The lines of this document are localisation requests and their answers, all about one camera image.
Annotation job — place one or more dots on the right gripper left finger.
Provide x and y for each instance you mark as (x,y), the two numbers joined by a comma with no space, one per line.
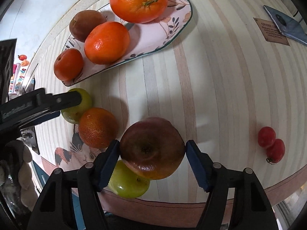
(54,208)

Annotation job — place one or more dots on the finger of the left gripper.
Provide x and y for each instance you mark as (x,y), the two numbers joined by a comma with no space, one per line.
(40,120)
(57,102)

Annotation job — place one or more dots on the green apple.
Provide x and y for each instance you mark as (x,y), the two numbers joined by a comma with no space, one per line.
(73,114)
(127,184)

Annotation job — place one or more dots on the dark rough orange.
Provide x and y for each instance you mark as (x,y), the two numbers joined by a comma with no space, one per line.
(97,128)

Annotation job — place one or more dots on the cherry tomato with stem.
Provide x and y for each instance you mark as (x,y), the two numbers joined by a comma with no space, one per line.
(275,152)

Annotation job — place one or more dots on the large dark red apple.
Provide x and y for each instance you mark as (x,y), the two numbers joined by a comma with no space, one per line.
(152,148)

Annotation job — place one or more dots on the gloved left hand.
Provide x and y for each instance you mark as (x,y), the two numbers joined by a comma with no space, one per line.
(17,186)

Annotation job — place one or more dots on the small left tangerine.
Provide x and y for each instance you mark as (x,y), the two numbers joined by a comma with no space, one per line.
(68,65)

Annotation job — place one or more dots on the middle tangerine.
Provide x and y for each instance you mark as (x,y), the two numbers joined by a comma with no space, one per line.
(107,43)

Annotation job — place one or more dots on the small red-brown apple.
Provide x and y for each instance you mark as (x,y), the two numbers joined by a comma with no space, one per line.
(84,22)

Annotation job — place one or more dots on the floral oval plate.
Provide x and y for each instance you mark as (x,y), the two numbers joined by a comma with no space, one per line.
(146,39)

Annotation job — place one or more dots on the large orange with stem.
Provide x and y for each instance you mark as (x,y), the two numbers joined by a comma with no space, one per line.
(138,11)

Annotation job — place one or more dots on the brown label patch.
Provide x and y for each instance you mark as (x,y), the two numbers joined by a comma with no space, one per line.
(270,32)

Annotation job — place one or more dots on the blue smartphone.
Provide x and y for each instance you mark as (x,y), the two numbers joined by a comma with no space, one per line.
(287,25)

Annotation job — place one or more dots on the colourful wall stickers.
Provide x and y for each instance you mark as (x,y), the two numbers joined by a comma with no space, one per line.
(19,71)

